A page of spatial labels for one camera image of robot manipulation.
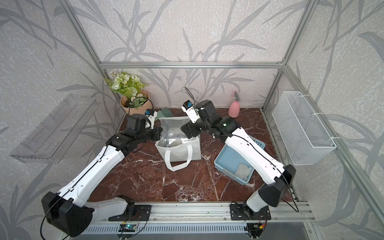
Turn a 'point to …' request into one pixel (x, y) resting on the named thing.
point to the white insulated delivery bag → (179, 156)
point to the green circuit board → (127, 227)
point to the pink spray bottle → (234, 108)
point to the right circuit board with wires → (255, 228)
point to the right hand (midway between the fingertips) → (189, 122)
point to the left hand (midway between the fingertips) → (163, 128)
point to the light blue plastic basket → (232, 165)
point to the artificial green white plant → (129, 85)
